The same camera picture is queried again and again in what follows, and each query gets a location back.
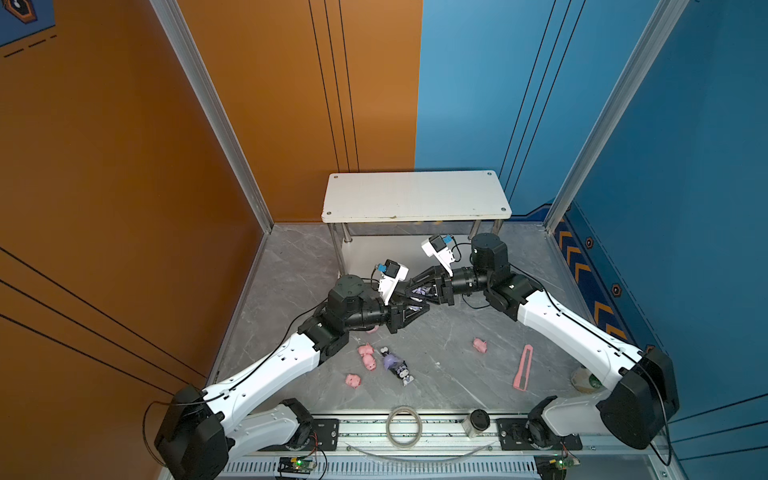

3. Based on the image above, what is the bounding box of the green circuit board left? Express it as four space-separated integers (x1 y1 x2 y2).
276 457 318 479

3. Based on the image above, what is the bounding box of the pink pig toy lower middle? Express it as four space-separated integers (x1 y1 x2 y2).
362 354 377 371

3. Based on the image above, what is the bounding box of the pink utility knife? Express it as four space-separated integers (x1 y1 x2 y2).
513 344 534 392

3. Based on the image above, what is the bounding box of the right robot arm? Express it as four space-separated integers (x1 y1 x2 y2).
405 233 680 450

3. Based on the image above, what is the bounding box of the black capped small jar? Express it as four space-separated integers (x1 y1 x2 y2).
461 409 490 438

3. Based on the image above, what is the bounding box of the pink pig toy front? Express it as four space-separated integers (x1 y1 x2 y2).
345 374 362 389

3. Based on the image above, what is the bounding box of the aluminium frame post right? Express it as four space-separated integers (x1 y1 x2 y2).
543 0 689 234

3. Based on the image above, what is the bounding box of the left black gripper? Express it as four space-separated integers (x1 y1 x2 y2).
341 292 428 336

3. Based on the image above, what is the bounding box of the pink pig toy right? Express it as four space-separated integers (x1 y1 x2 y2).
472 338 488 353

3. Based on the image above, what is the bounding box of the white two-tier shelf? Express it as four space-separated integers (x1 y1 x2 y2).
322 170 511 277

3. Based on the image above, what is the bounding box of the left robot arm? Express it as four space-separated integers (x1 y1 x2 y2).
153 275 430 479

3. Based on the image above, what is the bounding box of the aluminium frame post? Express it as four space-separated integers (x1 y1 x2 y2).
150 0 274 235
543 0 689 234

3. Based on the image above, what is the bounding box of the aluminium frame post left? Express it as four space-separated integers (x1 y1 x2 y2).
150 0 274 235

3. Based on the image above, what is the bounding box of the green circuit board right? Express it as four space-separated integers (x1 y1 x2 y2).
549 457 579 471

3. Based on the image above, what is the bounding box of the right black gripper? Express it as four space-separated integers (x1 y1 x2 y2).
406 264 492 309

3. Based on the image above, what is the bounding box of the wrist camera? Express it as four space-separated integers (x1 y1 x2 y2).
377 259 409 306
421 234 456 277

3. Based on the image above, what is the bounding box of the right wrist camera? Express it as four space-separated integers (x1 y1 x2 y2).
421 234 456 277

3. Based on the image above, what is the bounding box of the coiled clear cable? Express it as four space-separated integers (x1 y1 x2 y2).
385 405 423 449

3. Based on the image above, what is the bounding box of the green beverage can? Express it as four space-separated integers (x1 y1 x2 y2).
570 367 603 394

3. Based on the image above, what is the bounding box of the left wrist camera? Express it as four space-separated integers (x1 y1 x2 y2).
377 259 409 306

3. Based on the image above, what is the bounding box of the green circuit board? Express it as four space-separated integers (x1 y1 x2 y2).
276 457 318 479
549 457 579 471

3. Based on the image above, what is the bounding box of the purple Kuromi figure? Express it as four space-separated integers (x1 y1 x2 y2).
379 347 407 376

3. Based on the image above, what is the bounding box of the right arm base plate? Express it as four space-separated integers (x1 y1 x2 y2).
496 418 583 451

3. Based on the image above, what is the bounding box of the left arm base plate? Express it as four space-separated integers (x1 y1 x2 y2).
261 418 340 452

